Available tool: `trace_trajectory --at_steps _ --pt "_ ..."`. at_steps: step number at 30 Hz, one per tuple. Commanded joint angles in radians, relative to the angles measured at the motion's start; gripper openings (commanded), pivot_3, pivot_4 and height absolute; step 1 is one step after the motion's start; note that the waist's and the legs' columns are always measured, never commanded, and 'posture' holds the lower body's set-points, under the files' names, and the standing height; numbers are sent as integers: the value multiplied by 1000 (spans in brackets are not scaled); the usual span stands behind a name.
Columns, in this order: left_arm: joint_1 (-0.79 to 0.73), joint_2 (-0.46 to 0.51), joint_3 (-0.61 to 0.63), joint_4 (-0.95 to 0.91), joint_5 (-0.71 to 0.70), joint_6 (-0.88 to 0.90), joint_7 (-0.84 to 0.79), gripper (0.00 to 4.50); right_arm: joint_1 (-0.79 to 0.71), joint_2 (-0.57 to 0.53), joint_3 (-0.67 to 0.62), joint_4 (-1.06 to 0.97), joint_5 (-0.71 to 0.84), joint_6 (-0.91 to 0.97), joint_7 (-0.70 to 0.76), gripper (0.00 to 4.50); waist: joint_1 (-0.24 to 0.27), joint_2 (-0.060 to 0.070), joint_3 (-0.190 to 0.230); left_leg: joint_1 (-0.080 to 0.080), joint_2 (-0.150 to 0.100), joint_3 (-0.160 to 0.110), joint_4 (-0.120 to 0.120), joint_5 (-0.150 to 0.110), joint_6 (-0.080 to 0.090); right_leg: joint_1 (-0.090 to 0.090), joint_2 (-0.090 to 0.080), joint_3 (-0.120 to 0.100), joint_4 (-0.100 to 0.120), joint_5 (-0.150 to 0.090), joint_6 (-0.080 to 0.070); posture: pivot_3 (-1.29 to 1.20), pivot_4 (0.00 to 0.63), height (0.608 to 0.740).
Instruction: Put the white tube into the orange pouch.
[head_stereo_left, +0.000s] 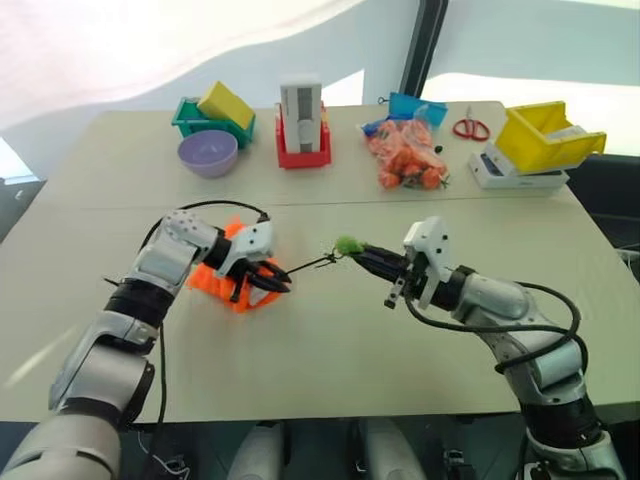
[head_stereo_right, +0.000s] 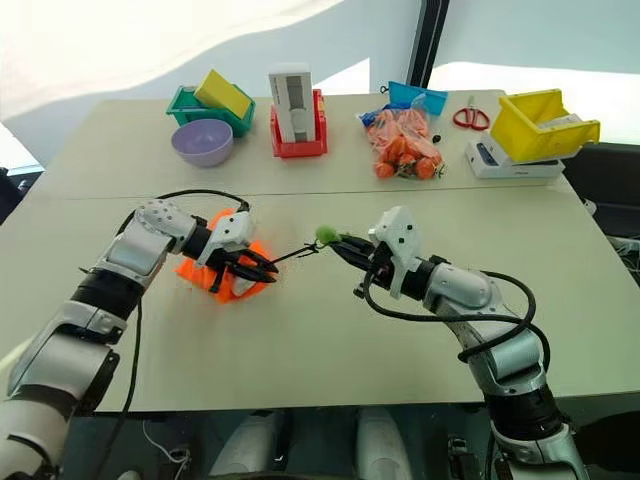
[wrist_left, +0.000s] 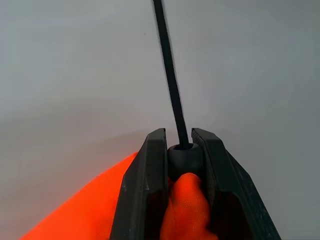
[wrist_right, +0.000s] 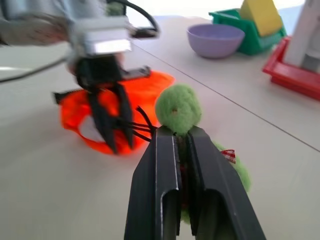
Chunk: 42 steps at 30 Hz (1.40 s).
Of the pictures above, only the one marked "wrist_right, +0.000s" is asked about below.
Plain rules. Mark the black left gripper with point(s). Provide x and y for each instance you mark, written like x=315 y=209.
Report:
x=97 y=72

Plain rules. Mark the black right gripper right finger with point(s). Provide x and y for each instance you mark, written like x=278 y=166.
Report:
x=215 y=180

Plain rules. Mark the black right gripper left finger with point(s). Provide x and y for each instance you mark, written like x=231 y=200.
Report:
x=150 y=190

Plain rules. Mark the green plush toy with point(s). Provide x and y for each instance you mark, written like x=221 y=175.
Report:
x=177 y=107

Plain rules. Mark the purple plastic bowl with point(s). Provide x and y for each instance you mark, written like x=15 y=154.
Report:
x=215 y=42

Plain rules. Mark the red plastic bin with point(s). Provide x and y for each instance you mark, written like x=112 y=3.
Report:
x=287 y=72

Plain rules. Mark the green plastic bin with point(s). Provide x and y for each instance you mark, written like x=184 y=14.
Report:
x=252 y=45

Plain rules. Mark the yellow triangular block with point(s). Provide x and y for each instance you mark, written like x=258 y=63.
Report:
x=262 y=17

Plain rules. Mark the white upright container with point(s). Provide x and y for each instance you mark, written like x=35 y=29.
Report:
x=303 y=32

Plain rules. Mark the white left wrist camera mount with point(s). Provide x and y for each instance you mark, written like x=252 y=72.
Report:
x=105 y=37

